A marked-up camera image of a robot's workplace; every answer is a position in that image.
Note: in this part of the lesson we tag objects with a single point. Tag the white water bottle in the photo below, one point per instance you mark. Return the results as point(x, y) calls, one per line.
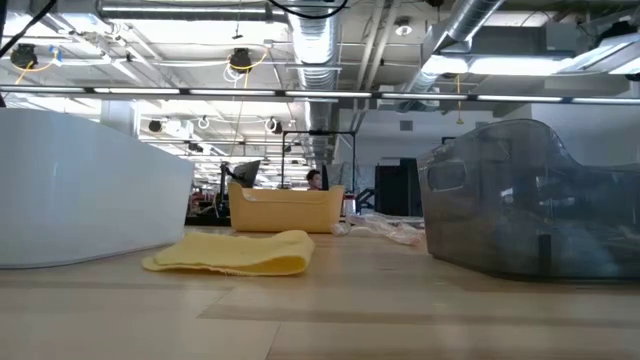
point(350, 205)

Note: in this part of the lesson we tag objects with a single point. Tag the black aluminium table frame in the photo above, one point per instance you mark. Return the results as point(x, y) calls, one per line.
point(200, 220)

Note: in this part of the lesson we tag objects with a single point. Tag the grey tilted monitor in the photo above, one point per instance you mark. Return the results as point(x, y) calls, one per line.
point(247, 172)

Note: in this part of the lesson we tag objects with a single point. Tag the black partition panels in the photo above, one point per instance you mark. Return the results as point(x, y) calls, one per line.
point(400, 190)

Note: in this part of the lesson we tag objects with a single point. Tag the orange plastic bin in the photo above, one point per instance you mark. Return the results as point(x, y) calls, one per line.
point(285, 210)

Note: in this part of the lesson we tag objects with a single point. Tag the bright ceiling light panel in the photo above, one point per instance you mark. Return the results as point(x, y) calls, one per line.
point(500, 66)

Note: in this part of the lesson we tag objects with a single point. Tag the grey translucent plastic bin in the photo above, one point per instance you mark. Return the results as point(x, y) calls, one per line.
point(500, 225)

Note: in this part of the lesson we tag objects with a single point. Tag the white plastic bin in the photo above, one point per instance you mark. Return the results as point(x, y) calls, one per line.
point(90, 190)

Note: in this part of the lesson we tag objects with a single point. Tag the narrow silver spiral duct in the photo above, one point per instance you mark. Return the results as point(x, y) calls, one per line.
point(465, 20)

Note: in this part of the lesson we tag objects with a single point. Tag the black background rig frame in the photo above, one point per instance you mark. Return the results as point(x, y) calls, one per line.
point(320, 133)

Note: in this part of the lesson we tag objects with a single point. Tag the person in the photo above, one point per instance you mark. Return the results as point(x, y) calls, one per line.
point(314, 180)

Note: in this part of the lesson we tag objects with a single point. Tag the long ceiling light rail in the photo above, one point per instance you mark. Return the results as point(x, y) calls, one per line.
point(325, 94)

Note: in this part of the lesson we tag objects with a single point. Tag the orange toothbrush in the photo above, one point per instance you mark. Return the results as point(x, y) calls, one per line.
point(390, 232)

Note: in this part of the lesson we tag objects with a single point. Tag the wide silver spiral duct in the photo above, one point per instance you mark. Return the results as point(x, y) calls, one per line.
point(315, 40)

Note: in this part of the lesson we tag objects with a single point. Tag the white pillar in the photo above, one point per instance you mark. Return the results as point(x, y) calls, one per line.
point(120, 112)

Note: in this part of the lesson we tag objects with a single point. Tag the yellow cloth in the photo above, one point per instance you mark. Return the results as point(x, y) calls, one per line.
point(240, 255)

